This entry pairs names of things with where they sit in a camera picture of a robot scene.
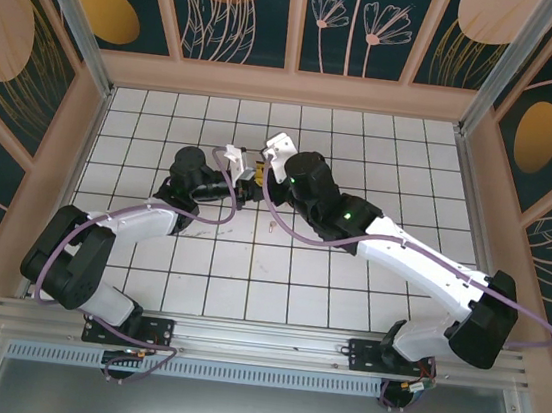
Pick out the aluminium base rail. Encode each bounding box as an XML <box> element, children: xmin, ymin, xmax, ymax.
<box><xmin>0</xmin><ymin>291</ymin><xmax>536</xmax><ymax>400</ymax></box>

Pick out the grey slotted cable duct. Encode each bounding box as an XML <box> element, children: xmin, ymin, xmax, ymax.
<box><xmin>3</xmin><ymin>337</ymin><xmax>386</xmax><ymax>403</ymax></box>

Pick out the green circuit board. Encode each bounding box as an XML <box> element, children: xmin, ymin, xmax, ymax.
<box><xmin>411</xmin><ymin>374</ymin><xmax>437</xmax><ymax>399</ymax></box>

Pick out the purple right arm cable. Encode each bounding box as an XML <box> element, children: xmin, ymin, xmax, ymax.
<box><xmin>231</xmin><ymin>147</ymin><xmax>552</xmax><ymax>413</ymax></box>

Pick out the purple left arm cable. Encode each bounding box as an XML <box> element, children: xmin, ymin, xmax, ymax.
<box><xmin>26</xmin><ymin>126</ymin><xmax>247</xmax><ymax>398</ymax></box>

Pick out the aluminium frame post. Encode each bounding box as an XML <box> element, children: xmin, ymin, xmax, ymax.
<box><xmin>455</xmin><ymin>0</ymin><xmax>552</xmax><ymax>147</ymax></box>
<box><xmin>8</xmin><ymin>0</ymin><xmax>127</xmax><ymax>101</ymax></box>

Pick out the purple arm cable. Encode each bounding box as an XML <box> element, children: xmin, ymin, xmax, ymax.
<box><xmin>26</xmin><ymin>126</ymin><xmax>247</xmax><ymax>398</ymax></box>
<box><xmin>231</xmin><ymin>147</ymin><xmax>552</xmax><ymax>413</ymax></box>

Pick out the aluminium side rail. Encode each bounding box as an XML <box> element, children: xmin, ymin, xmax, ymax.
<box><xmin>55</xmin><ymin>82</ymin><xmax>116</xmax><ymax>226</ymax></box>
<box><xmin>441</xmin><ymin>129</ymin><xmax>506</xmax><ymax>274</ymax></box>

